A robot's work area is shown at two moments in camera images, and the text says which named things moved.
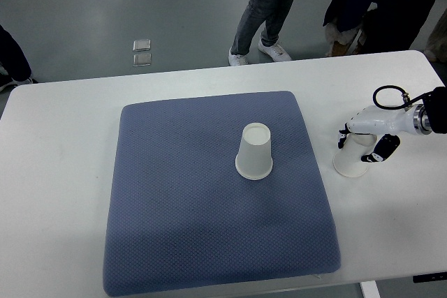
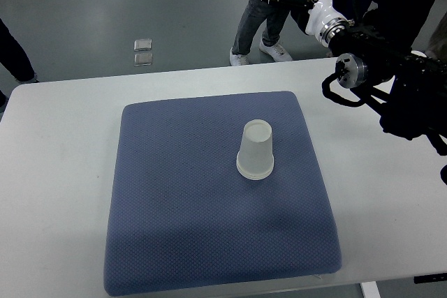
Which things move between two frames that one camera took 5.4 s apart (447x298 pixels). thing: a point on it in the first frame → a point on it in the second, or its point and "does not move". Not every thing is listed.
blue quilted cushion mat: (179, 215) does not move
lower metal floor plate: (142, 59) does not move
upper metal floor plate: (142, 45) does not move
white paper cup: (348, 160) → (255, 159)
